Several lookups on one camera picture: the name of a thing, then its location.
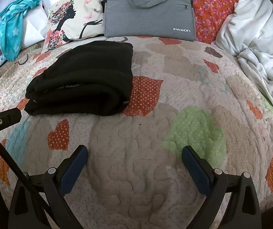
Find black pants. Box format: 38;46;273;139
24;41;133;116

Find teal star towel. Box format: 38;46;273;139
0;0;41;61

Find silhouette print cushion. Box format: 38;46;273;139
42;0;104;53

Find white crumpled blanket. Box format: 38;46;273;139
213;0;273;105

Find grey laptop bag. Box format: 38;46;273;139
103;0;195;41

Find red floral pillow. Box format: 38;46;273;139
193;0;239;44

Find black cable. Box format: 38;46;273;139
0;128;54;229

